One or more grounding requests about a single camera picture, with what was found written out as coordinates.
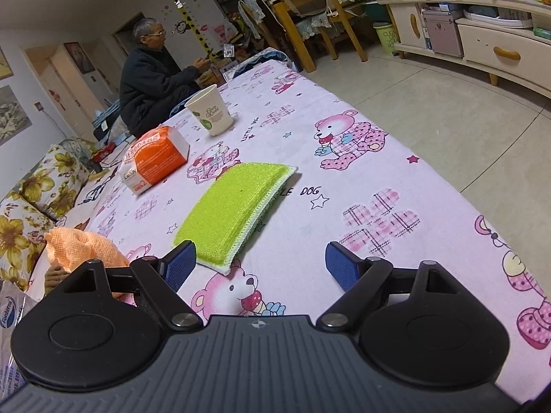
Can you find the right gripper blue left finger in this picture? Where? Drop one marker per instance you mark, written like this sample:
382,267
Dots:
157,281

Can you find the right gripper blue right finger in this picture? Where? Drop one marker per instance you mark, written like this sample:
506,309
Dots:
363,282

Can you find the lime green scrub sponge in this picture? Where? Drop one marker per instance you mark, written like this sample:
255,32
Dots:
225,216

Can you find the orange towel cloth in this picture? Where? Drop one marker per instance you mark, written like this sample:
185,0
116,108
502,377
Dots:
71,247

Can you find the brown knitted hat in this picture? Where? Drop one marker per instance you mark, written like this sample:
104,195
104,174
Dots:
54,276

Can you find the orange tissue pack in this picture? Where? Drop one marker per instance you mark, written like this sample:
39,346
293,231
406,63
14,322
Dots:
154,156

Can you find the plastic wipes package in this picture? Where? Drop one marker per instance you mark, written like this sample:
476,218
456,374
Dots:
14,306

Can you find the white paper cup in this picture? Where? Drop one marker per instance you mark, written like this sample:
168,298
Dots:
208,107

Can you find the seated person in black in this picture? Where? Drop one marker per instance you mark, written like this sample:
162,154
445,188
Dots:
152,84

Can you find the grey portrait picture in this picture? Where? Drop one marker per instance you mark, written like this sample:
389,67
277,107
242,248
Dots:
13,119

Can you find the green waste bin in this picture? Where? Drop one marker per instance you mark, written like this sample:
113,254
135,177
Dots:
388,36

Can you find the pink storage box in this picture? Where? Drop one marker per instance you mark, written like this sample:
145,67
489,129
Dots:
444,32

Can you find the wooden chair with covers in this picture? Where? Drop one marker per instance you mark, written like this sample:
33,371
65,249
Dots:
331,19

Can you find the cream TV cabinet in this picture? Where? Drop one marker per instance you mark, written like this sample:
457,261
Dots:
512,53

